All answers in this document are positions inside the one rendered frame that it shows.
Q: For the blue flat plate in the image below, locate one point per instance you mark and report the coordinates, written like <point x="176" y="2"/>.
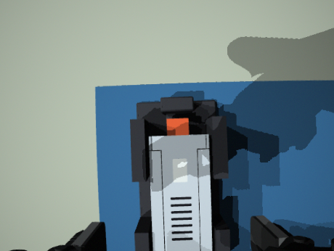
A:
<point x="276" y="136"/>

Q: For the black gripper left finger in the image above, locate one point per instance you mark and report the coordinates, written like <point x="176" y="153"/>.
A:
<point x="93" y="238"/>

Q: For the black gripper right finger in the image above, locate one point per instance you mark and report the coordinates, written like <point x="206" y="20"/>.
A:
<point x="268" y="236"/>

